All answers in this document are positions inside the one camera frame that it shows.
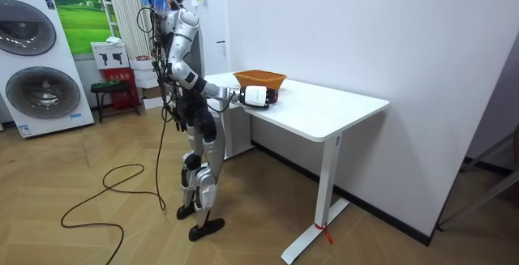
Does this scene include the white printed cardboard box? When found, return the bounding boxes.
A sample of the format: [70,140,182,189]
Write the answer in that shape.
[90,41,131,71]

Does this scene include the orange woven basket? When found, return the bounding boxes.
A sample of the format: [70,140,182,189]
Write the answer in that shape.
[233,69,287,92]

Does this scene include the red cabinet box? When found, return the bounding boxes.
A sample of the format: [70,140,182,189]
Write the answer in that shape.
[100,67,140,110]

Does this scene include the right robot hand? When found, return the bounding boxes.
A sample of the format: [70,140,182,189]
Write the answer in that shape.
[238,85,273,110]

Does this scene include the green landscape wall poster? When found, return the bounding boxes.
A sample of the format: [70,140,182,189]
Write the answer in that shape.
[0,0,122,57]

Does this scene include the white desk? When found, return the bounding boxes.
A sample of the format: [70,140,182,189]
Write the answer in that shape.
[204,71,391,265]

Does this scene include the black low stool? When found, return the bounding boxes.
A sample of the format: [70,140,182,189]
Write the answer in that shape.
[89,81,142,124]

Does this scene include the red strap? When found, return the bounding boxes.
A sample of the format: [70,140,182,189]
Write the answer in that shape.
[314,222,335,246]

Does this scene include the grey metal stand legs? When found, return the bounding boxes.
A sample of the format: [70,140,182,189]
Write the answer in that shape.
[436,129,519,232]

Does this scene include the white stacked boxes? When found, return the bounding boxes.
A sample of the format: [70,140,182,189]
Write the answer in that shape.
[129,58,171,111]

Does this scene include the white washing machine tower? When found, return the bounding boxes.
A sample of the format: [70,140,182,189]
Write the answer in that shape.
[0,0,95,139]

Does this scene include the black floor cable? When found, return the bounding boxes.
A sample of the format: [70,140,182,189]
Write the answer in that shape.
[60,103,173,265]

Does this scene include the robot legs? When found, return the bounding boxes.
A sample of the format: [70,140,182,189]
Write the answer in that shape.
[175,94,226,243]

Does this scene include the green coiled item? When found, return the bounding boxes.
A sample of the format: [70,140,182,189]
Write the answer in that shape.
[90,79,131,90]

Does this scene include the robot body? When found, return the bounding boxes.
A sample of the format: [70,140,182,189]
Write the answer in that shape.
[148,0,204,133]

